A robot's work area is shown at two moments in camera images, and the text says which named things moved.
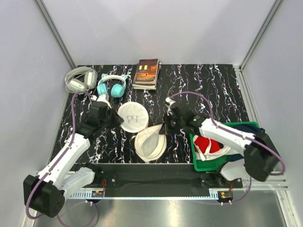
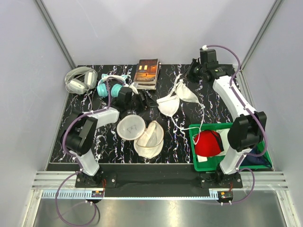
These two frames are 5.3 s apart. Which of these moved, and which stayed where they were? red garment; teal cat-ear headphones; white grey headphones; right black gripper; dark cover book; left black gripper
Moved: left black gripper; right black gripper
Stayed: teal cat-ear headphones; red garment; dark cover book; white grey headphones
